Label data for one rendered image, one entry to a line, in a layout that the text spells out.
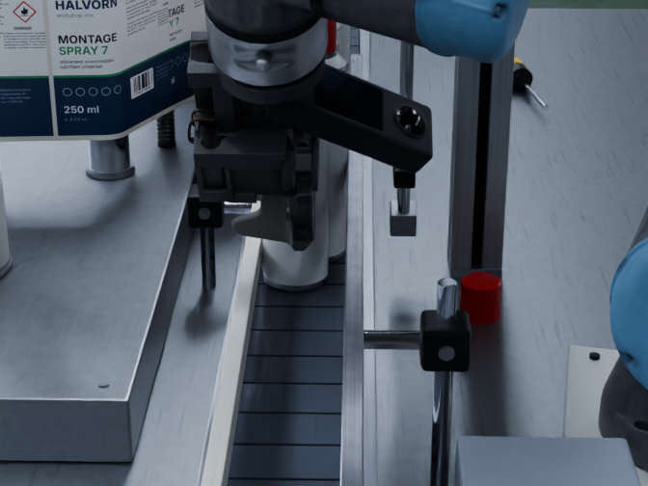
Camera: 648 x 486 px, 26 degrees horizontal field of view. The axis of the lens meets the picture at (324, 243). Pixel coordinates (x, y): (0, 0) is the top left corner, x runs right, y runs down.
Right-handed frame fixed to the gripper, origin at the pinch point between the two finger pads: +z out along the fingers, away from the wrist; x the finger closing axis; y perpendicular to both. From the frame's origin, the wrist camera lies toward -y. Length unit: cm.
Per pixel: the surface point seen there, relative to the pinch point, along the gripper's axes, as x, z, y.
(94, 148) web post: -20.3, 14.7, 20.6
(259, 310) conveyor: 4.2, 3.9, 3.6
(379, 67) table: -60, 47, -6
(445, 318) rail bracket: 16.0, -13.6, -8.9
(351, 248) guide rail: 5.8, -6.5, -3.2
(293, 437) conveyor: 19.5, -4.9, 0.3
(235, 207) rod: -8.8, 8.3, 6.5
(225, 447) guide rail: 23.6, -11.4, 4.0
